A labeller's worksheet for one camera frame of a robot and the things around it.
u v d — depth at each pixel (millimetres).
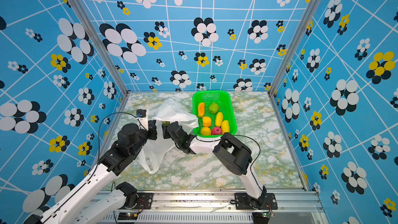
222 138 547
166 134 781
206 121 964
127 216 722
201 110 1040
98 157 502
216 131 914
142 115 609
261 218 720
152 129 642
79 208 433
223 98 1148
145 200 736
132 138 544
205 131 909
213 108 1025
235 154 512
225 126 959
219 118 996
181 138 693
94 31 864
